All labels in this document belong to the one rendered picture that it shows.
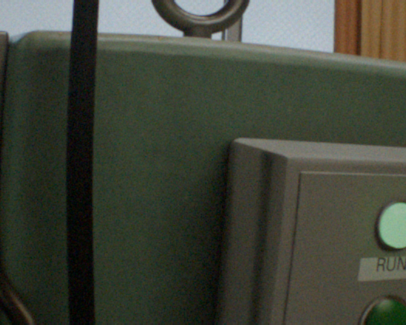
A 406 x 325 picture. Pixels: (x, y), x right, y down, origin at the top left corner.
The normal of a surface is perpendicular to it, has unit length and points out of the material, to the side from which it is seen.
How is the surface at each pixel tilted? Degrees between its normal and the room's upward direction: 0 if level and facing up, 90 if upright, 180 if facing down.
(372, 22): 87
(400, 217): 87
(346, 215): 90
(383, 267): 90
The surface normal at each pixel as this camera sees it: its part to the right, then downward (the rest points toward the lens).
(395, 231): 0.26, 0.15
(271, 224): -0.95, -0.04
